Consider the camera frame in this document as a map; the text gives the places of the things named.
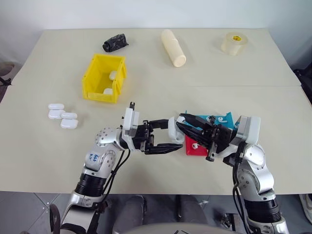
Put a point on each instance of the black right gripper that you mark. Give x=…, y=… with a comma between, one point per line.
x=219, y=139

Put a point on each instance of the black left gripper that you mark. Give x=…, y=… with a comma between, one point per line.
x=142, y=136

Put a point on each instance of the white earbud case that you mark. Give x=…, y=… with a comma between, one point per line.
x=69, y=123
x=113, y=75
x=108, y=91
x=172, y=130

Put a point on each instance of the white earbud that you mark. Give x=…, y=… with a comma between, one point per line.
x=221, y=119
x=194, y=145
x=180, y=119
x=208, y=118

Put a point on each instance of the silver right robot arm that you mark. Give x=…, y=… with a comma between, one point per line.
x=256, y=170

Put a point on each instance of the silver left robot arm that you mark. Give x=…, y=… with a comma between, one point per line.
x=97, y=163

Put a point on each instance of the closed white earbud case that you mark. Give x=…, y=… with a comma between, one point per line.
x=108, y=91
x=113, y=75
x=69, y=123

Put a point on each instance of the yellow plastic bin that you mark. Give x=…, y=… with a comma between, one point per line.
x=97, y=83

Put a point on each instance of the red plastic tray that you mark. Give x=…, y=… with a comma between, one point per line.
x=192, y=150

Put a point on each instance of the teal plastic tray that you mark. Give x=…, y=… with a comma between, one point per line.
x=226, y=119

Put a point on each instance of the cream foam cylinder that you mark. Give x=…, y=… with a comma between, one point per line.
x=172, y=47

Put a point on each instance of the clear tape roll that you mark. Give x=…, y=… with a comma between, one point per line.
x=234, y=44

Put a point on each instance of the black crumpled bag roll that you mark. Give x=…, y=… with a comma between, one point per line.
x=114, y=43

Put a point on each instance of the white grey shoe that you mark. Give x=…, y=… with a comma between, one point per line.
x=306, y=204

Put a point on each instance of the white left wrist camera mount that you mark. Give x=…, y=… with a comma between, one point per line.
x=130, y=124

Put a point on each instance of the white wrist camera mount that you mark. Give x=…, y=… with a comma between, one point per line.
x=130, y=124
x=248, y=131

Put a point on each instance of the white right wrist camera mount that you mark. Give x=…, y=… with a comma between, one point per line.
x=248, y=131

